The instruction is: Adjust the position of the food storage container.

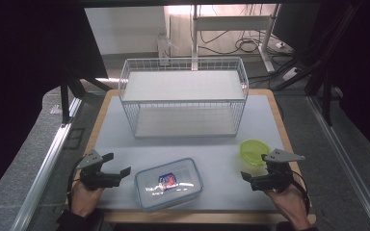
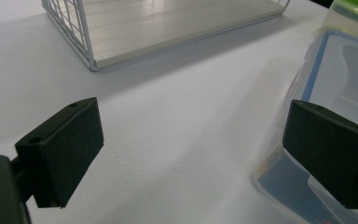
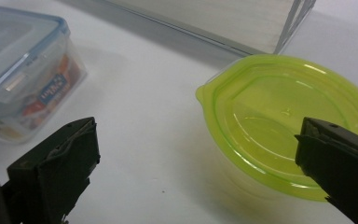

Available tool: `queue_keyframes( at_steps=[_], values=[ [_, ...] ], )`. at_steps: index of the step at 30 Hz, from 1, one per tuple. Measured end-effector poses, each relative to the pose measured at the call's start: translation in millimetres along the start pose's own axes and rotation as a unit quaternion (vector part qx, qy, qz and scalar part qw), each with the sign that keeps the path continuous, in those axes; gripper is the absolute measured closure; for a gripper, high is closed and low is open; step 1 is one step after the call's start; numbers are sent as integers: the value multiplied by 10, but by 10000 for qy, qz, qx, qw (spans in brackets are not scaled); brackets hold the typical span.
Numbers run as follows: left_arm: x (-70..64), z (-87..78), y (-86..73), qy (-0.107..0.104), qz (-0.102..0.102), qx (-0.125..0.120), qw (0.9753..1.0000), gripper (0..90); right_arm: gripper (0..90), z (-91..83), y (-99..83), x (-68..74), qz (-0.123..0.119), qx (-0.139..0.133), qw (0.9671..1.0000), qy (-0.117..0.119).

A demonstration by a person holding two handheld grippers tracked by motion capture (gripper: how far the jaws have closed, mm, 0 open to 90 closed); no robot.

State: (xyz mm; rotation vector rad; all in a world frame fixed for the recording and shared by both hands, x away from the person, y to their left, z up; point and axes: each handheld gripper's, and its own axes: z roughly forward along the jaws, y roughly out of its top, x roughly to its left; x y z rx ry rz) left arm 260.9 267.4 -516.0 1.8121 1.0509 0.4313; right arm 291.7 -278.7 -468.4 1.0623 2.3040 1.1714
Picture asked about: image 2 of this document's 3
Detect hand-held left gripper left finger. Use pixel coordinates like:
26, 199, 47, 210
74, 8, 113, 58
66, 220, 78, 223
14, 97, 105, 209

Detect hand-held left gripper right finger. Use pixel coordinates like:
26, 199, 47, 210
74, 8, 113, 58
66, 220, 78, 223
282, 99, 358, 210

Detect clear container with blue lid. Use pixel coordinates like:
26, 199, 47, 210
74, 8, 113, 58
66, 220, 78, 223
252, 29, 358, 224

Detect clear container with green lid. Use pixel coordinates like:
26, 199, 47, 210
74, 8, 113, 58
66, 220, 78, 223
321, 0, 358, 42

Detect white wire rack shelf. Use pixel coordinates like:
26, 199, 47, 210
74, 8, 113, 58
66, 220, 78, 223
41, 0, 292, 73

